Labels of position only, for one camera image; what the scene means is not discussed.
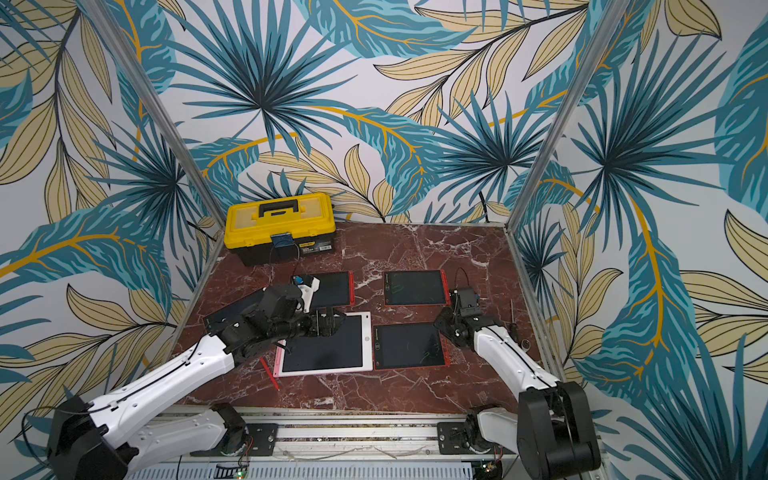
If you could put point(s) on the red tablet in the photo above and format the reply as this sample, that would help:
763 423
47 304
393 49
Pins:
232 310
413 288
406 346
336 289

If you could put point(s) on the red tablet centre back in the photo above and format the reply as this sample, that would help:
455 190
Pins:
336 289

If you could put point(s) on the red stylus angled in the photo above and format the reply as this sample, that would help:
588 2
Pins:
269 372

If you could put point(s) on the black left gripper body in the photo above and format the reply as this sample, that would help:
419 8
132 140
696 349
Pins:
318 330

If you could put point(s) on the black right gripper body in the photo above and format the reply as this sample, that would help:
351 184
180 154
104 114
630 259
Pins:
465 303

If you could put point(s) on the red tablet far left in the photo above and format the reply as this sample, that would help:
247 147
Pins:
232 310

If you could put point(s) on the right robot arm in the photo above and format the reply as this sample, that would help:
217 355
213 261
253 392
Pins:
552 431

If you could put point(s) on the large pink writing tablet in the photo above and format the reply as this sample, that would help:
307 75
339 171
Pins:
349 350

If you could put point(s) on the red tablet right front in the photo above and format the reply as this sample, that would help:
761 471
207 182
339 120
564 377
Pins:
406 346

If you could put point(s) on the red stylus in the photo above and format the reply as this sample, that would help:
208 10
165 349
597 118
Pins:
446 289

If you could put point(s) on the red tablet right back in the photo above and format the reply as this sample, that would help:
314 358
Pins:
413 288

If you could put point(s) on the black yellow screwdriver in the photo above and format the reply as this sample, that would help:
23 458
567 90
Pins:
513 326

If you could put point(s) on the yellow black toolbox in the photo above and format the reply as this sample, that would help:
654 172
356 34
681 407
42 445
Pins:
273 231

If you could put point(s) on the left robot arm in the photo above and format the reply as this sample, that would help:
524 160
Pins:
76 448

